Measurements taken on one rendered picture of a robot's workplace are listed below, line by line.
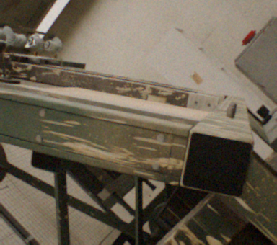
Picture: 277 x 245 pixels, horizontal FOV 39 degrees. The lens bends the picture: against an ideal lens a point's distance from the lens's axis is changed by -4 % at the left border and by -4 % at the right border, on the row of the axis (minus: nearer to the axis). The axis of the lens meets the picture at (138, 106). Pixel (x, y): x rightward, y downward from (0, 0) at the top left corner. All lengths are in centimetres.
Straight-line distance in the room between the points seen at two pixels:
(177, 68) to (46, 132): 455
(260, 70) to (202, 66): 453
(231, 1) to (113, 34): 210
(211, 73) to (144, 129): 450
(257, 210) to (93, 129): 34
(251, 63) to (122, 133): 27
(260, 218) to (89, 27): 667
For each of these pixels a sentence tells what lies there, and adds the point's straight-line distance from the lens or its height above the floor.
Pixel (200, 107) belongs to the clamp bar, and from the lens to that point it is 168.
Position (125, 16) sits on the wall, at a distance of 703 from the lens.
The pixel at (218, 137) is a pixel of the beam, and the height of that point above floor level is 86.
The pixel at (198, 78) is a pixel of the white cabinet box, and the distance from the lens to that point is 527.
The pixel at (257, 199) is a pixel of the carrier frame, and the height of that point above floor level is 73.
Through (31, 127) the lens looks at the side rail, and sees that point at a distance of 84.
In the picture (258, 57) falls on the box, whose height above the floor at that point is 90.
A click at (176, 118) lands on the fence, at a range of 99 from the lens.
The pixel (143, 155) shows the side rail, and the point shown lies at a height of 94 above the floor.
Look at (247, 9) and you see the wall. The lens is 662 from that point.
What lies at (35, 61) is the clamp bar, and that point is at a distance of 228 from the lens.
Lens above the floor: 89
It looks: 9 degrees up
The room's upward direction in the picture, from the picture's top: 47 degrees counter-clockwise
